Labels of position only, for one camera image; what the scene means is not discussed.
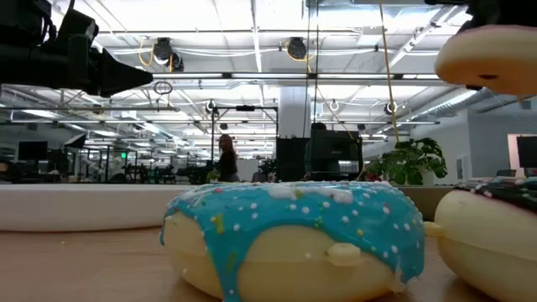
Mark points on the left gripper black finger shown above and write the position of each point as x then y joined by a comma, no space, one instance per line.
121,75

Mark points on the large pink iced donut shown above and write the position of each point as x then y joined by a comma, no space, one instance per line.
482,58

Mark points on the large chocolate iced donut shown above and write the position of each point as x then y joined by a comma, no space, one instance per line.
495,235

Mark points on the large blue iced donut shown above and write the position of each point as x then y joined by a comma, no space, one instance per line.
293,218

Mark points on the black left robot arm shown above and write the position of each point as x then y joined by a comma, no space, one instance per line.
25,63

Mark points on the black monitor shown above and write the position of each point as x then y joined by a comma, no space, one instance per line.
335,151
32,151
528,151

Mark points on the green potted plant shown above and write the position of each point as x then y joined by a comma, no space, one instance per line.
411,163

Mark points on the white round plate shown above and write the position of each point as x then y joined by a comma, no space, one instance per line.
84,207

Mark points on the black cabinet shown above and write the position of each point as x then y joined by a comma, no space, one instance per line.
291,159

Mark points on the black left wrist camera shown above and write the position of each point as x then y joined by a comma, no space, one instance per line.
77,27

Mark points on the black gantry frame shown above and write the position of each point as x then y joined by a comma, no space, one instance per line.
245,108

